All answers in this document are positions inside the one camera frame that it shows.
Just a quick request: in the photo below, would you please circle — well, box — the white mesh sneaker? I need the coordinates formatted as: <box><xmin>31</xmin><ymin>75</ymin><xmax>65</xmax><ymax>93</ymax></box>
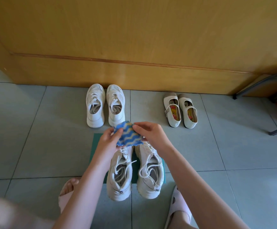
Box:
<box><xmin>86</xmin><ymin>83</ymin><xmax>106</xmax><ymax>128</ymax></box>
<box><xmin>106</xmin><ymin>84</ymin><xmax>126</xmax><ymax>127</ymax></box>

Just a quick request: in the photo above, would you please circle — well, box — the wooden door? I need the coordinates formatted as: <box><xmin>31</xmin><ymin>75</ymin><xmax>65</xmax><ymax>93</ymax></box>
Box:
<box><xmin>0</xmin><ymin>0</ymin><xmax>277</xmax><ymax>97</ymax></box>

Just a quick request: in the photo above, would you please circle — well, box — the person's right hand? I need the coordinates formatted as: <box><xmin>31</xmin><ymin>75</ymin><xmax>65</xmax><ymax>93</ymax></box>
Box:
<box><xmin>132</xmin><ymin>121</ymin><xmax>174</xmax><ymax>156</ymax></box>

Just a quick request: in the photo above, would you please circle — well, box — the green mat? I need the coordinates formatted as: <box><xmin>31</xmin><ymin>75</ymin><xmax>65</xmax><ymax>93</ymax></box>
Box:
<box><xmin>89</xmin><ymin>133</ymin><xmax>167</xmax><ymax>184</ymax></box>

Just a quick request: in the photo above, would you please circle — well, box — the person's left hand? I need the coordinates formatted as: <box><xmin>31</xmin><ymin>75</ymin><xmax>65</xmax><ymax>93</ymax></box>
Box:
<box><xmin>93</xmin><ymin>127</ymin><xmax>124</xmax><ymax>163</ymax></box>

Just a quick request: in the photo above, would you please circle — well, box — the cream strap shoe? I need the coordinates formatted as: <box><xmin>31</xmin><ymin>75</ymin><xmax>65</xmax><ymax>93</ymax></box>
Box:
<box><xmin>163</xmin><ymin>92</ymin><xmax>182</xmax><ymax>128</ymax></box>
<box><xmin>178</xmin><ymin>93</ymin><xmax>199</xmax><ymax>129</ymax></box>

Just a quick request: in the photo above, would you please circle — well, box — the person's light pink clothing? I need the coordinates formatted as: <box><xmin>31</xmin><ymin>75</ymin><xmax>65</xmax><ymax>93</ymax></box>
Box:
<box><xmin>0</xmin><ymin>194</ymin><xmax>56</xmax><ymax>229</ymax></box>

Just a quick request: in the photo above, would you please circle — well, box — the white chunky lace-up sneaker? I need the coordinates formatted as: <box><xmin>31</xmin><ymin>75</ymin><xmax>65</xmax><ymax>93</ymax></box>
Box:
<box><xmin>134</xmin><ymin>141</ymin><xmax>165</xmax><ymax>200</ymax></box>
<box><xmin>106</xmin><ymin>145</ymin><xmax>137</xmax><ymax>201</ymax></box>

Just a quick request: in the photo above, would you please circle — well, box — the pink slipper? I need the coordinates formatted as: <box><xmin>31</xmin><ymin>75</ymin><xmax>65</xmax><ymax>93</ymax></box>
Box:
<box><xmin>164</xmin><ymin>185</ymin><xmax>193</xmax><ymax>229</ymax></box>
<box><xmin>58</xmin><ymin>177</ymin><xmax>81</xmax><ymax>214</ymax></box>

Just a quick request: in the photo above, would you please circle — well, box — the blue yellow wavy cloth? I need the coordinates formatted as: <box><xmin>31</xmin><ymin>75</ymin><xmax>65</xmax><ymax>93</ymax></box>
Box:
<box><xmin>113</xmin><ymin>121</ymin><xmax>144</xmax><ymax>148</ymax></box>

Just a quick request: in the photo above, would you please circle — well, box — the person's right forearm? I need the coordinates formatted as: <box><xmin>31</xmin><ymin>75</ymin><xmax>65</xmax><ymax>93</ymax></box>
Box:
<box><xmin>158</xmin><ymin>143</ymin><xmax>251</xmax><ymax>229</ymax></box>

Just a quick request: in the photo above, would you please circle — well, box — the grey metal chair frame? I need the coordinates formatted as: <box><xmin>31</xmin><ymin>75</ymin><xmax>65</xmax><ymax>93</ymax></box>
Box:
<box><xmin>232</xmin><ymin>73</ymin><xmax>277</xmax><ymax>136</ymax></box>

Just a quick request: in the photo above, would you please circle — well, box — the person's left forearm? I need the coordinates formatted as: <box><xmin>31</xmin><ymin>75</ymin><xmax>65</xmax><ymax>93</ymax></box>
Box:
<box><xmin>52</xmin><ymin>153</ymin><xmax>114</xmax><ymax>229</ymax></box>

